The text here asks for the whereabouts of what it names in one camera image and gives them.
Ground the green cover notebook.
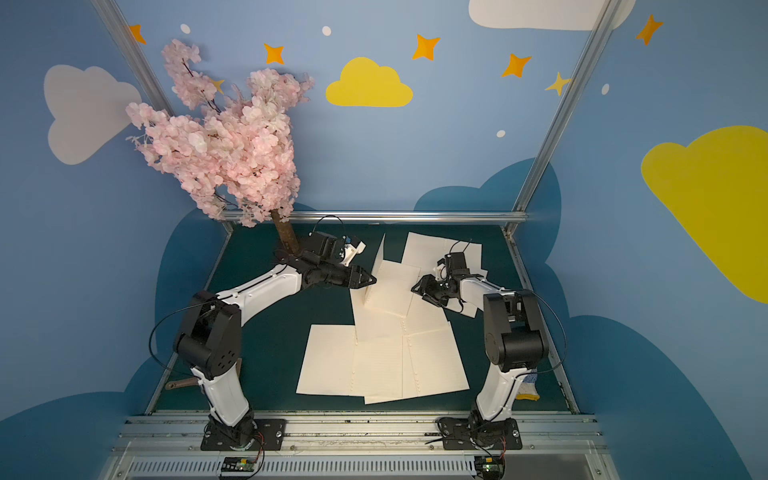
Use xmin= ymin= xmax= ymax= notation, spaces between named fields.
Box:
xmin=350 ymin=290 xmax=448 ymax=341

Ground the brown litter scoop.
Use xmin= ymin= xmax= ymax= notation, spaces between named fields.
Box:
xmin=164 ymin=358 xmax=242 ymax=390

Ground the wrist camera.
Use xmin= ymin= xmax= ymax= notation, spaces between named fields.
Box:
xmin=443 ymin=252 xmax=471 ymax=281
xmin=341 ymin=236 xmax=366 ymax=266

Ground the pink cherry blossom tree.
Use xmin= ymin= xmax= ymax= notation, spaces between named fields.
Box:
xmin=126 ymin=39 xmax=314 ymax=253

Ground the open notebook front left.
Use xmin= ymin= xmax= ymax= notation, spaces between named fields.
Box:
xmin=296 ymin=324 xmax=357 ymax=396

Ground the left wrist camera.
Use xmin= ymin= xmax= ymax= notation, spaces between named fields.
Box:
xmin=341 ymin=236 xmax=366 ymax=266

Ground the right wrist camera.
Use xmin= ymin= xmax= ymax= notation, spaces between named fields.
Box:
xmin=443 ymin=252 xmax=471 ymax=281

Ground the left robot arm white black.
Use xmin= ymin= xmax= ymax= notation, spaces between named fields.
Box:
xmin=173 ymin=232 xmax=376 ymax=450

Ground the aluminium rail back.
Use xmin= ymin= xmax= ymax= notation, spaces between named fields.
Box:
xmin=290 ymin=210 xmax=527 ymax=225

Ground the open notebook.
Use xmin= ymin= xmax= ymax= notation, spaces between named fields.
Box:
xmin=351 ymin=324 xmax=469 ymax=404
xmin=296 ymin=324 xmax=357 ymax=396
xmin=400 ymin=232 xmax=488 ymax=319

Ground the right controller board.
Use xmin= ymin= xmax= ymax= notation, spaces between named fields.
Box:
xmin=474 ymin=456 xmax=505 ymax=480

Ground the yellow cover notebook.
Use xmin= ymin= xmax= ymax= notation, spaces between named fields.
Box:
xmin=363 ymin=237 xmax=420 ymax=318

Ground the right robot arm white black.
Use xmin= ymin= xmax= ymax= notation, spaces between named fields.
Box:
xmin=411 ymin=274 xmax=549 ymax=437

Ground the left controller board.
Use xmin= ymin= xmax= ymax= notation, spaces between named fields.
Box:
xmin=219 ymin=456 xmax=257 ymax=478

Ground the open notebook far right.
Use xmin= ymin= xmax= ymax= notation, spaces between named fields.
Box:
xmin=400 ymin=232 xmax=488 ymax=319

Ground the controller board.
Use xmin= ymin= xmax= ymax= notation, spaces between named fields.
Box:
xmin=219 ymin=456 xmax=257 ymax=478
xmin=474 ymin=456 xmax=505 ymax=480

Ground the open notebook front right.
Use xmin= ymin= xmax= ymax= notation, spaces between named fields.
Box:
xmin=351 ymin=324 xmax=469 ymax=404

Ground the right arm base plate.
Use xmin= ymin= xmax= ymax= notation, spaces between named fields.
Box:
xmin=436 ymin=417 xmax=522 ymax=451

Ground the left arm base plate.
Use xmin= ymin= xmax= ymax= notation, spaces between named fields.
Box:
xmin=200 ymin=417 xmax=287 ymax=452

